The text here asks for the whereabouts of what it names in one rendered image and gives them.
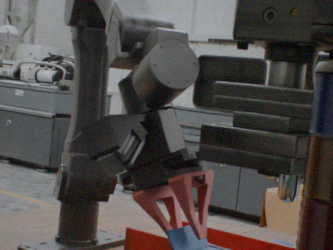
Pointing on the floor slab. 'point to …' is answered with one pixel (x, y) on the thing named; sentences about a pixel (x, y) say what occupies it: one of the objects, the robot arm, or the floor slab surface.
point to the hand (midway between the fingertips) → (189, 235)
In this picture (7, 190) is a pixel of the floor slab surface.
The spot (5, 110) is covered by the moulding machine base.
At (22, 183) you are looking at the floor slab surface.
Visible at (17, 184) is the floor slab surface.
